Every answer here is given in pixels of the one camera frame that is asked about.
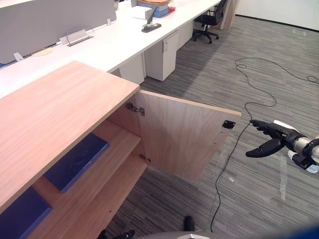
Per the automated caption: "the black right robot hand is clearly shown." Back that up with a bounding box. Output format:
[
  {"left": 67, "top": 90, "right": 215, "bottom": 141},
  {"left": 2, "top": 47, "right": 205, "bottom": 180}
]
[{"left": 246, "top": 119, "right": 308, "bottom": 158}]

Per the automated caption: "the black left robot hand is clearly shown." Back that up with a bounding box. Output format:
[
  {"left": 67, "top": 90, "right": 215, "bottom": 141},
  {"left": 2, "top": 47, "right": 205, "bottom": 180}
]
[{"left": 98, "top": 229, "right": 136, "bottom": 239}]

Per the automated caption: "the blue folder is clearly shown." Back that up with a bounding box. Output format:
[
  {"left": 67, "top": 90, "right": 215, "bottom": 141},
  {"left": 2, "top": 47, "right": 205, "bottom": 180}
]
[
  {"left": 42, "top": 132, "right": 110, "bottom": 192},
  {"left": 0, "top": 186, "right": 53, "bottom": 239}
]

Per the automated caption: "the light wood cabinet door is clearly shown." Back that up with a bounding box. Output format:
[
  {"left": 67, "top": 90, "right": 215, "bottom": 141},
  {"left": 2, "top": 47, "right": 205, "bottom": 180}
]
[{"left": 138, "top": 90, "right": 242, "bottom": 182}]

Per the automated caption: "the black office chair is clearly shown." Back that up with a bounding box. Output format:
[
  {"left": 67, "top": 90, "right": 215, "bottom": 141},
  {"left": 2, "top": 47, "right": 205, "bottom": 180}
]
[{"left": 192, "top": 0, "right": 228, "bottom": 44}]

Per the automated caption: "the light wood cabinet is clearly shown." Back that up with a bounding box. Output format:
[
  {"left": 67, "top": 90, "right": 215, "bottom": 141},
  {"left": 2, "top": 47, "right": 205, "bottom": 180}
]
[{"left": 0, "top": 60, "right": 152, "bottom": 239}]

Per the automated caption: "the brown paper folder stack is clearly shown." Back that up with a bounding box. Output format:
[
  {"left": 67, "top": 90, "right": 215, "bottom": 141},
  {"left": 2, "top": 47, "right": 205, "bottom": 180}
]
[{"left": 137, "top": 0, "right": 170, "bottom": 7}]

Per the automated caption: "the grey robot torso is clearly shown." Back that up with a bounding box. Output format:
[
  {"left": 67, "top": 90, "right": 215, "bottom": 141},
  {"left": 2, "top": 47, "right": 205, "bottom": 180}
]
[{"left": 136, "top": 230, "right": 225, "bottom": 239}]

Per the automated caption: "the dark robot foot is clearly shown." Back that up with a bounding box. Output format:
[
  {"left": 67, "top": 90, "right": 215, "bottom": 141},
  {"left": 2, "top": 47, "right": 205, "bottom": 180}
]
[{"left": 183, "top": 215, "right": 195, "bottom": 232}]

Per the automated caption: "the light wood side panel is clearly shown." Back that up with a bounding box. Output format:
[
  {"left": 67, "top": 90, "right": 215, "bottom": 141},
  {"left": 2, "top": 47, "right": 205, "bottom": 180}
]
[{"left": 221, "top": 0, "right": 240, "bottom": 31}]

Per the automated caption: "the black heavy-duty stapler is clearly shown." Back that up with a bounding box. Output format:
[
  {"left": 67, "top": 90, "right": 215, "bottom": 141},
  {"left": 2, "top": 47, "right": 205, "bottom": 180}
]
[{"left": 141, "top": 6, "right": 162, "bottom": 33}]

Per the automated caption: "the light blue box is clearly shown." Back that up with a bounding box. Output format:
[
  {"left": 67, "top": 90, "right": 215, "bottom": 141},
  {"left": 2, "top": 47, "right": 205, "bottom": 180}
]
[{"left": 149, "top": 4, "right": 170, "bottom": 19}]

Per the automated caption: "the white cardboard box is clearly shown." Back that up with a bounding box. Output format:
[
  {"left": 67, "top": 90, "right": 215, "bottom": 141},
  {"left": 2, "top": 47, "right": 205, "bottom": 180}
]
[{"left": 131, "top": 6, "right": 153, "bottom": 20}]

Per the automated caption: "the long white desk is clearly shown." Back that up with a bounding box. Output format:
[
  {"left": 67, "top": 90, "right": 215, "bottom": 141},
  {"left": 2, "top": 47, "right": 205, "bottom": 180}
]
[{"left": 0, "top": 0, "right": 222, "bottom": 99}]

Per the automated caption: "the beige round desk grommet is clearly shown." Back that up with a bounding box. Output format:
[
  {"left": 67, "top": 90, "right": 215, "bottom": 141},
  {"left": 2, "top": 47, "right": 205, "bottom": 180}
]
[{"left": 32, "top": 47, "right": 54, "bottom": 58}]

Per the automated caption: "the silver desk socket box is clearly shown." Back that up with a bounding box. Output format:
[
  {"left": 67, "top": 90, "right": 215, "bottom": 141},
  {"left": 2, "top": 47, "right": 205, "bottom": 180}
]
[{"left": 59, "top": 26, "right": 95, "bottom": 48}]

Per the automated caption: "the grey desk partition screen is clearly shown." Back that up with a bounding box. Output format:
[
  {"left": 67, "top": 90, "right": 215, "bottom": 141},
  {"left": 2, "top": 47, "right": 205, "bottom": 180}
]
[{"left": 0, "top": 0, "right": 117, "bottom": 64}]

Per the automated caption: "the black floor cable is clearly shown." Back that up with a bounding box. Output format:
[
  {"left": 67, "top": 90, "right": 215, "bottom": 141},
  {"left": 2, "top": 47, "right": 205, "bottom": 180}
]
[{"left": 210, "top": 57, "right": 319, "bottom": 234}]

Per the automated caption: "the white desk pedestal with label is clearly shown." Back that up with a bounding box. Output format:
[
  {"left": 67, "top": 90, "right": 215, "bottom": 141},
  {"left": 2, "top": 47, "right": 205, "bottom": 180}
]
[{"left": 145, "top": 31, "right": 179, "bottom": 82}]

